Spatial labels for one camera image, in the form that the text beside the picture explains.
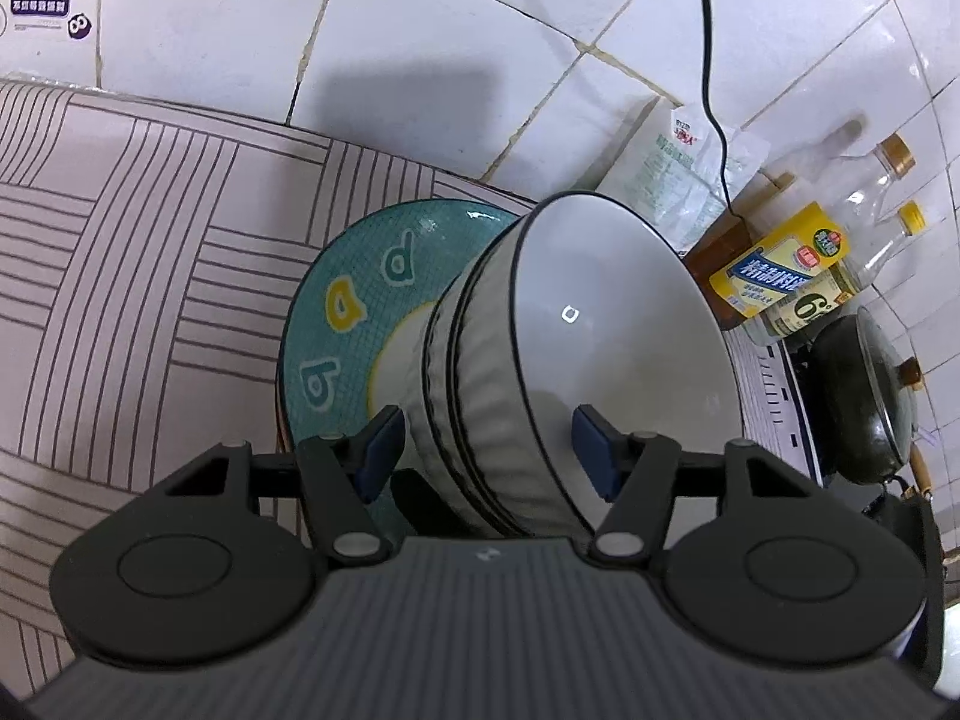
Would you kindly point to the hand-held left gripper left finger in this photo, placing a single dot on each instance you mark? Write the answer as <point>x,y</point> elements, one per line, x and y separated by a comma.
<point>379,457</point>

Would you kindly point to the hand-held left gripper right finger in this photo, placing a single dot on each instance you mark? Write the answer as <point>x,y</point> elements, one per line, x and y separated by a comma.
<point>596,454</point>

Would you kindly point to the blue plate with egg print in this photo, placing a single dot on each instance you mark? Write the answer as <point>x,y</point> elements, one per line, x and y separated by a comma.
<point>337,315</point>

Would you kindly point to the white label vinegar bottle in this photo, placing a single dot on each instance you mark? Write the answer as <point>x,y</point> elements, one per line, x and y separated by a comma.
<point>817,307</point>

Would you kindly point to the yellow label glass bottle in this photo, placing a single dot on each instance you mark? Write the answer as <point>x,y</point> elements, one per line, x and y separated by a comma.
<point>780,262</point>

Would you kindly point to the dark wok with lid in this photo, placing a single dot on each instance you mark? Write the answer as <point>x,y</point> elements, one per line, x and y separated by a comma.
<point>870,397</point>

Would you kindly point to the white plastic bag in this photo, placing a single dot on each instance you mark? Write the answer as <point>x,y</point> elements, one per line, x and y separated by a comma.
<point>667,165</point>

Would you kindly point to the striped tablecloth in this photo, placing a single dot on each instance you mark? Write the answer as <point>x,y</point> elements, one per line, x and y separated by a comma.
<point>150,255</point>

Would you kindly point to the white wall sticker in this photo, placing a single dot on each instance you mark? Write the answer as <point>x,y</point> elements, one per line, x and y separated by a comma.
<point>45,11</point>

